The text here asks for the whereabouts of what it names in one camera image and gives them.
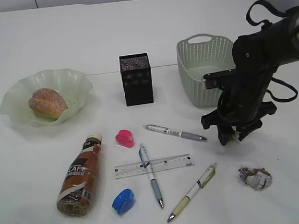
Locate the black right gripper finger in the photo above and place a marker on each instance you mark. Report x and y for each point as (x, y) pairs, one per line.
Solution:
(224, 132)
(243, 132)

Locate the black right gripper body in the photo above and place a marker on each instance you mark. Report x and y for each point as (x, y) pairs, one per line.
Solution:
(241, 103)

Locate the large paper ball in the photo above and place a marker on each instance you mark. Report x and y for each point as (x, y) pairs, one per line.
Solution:
(256, 178)

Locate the sugared bread roll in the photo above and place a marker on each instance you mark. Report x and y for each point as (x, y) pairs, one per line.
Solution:
(47, 103)

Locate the brown coffee drink bottle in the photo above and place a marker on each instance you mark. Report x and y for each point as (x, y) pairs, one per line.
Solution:
(80, 183)

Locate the pink pencil sharpener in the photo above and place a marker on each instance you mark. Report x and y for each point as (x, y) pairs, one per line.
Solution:
(125, 138)

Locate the blue pencil sharpener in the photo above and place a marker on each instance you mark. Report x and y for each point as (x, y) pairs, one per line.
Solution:
(124, 201)

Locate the small paper ball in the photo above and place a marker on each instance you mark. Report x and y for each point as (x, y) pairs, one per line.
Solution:
(234, 137)

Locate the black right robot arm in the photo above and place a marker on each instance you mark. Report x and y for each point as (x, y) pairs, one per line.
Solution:
(287, 31)

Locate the white cream pen lower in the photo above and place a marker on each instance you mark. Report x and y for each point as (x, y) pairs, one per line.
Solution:
(199, 184)

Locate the white pen grey grip upper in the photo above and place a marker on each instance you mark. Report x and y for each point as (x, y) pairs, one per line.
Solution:
(173, 132)

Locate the pale green plastic basket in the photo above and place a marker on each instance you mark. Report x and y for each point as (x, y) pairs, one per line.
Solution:
(197, 56)

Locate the blue white pen middle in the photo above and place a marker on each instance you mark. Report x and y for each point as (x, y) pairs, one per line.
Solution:
(153, 181)

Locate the translucent green ruffled plate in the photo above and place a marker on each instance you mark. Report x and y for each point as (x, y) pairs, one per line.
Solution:
(71, 84)

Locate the black mesh pen holder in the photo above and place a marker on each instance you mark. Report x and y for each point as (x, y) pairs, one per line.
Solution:
(136, 79)

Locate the clear plastic ruler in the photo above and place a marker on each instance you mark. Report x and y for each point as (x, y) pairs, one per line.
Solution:
(153, 166)

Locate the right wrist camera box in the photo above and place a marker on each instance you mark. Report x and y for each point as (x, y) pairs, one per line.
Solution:
(220, 80)

